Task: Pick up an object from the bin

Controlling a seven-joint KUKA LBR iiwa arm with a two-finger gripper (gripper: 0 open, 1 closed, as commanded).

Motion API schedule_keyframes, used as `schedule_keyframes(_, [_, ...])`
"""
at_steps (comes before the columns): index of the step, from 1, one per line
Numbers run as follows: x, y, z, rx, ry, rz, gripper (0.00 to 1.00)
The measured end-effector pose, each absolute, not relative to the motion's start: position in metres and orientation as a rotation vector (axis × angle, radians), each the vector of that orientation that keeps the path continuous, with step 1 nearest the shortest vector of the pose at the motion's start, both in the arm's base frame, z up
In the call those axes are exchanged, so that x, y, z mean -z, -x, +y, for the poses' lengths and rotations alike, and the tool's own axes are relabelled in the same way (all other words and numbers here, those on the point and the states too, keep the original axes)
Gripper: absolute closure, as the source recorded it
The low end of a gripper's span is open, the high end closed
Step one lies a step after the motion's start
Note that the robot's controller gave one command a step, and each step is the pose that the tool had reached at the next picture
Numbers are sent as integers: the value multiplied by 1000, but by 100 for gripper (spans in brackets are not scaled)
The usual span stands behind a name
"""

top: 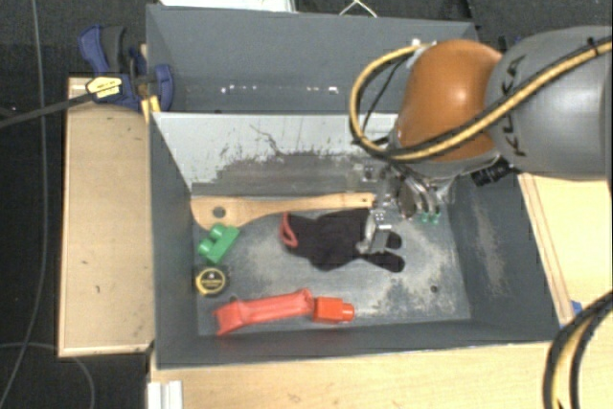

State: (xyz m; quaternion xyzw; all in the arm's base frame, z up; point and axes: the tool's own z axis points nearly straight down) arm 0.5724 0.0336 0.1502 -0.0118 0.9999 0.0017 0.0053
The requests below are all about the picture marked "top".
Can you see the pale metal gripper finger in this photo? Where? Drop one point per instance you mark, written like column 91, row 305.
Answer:
column 384, row 238
column 370, row 234

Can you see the black glove with red loop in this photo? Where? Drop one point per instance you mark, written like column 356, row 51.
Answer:
column 330, row 239

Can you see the wooden spatula with hole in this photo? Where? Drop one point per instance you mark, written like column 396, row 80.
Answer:
column 249, row 208

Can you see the red plastic tool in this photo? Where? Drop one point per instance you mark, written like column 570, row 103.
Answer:
column 268, row 309

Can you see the green toy block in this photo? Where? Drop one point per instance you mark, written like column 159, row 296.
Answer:
column 218, row 244

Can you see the black and yellow tape measure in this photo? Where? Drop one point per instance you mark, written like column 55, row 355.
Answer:
column 211, row 281

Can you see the grey metal bin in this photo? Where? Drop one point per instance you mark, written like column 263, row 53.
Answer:
column 287, row 57

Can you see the pale wood board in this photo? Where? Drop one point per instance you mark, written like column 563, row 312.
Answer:
column 105, row 215

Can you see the black cylinder on white bracket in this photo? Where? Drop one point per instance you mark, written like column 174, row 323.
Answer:
column 489, row 173

